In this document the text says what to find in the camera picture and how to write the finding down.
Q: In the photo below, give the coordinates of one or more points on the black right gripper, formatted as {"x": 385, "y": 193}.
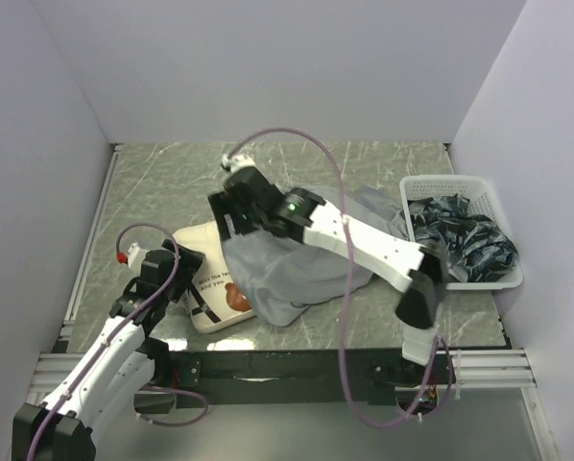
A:
{"x": 222, "y": 204}

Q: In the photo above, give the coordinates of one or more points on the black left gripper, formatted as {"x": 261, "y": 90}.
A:
{"x": 188, "y": 265}

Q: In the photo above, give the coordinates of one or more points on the cream pillow with bear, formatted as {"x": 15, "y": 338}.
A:
{"x": 214, "y": 302}

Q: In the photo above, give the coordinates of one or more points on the grey pillowcase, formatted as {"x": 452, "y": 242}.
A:
{"x": 281, "y": 278}

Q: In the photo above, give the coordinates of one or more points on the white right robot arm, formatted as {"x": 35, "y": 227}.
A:
{"x": 418, "y": 272}

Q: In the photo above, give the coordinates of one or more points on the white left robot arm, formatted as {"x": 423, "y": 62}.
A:
{"x": 69, "y": 422}

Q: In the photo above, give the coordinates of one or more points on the white plastic basket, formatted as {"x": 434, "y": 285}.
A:
{"x": 482, "y": 200}

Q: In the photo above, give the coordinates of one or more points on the dark patterned cloth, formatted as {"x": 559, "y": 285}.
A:
{"x": 477, "y": 249}

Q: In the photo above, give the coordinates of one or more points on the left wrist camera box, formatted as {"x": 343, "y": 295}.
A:
{"x": 132, "y": 257}

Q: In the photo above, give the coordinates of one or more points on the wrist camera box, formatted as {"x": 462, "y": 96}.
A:
{"x": 132, "y": 257}
{"x": 232, "y": 164}

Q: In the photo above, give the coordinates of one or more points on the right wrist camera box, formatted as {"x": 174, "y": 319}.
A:
{"x": 232, "y": 164}

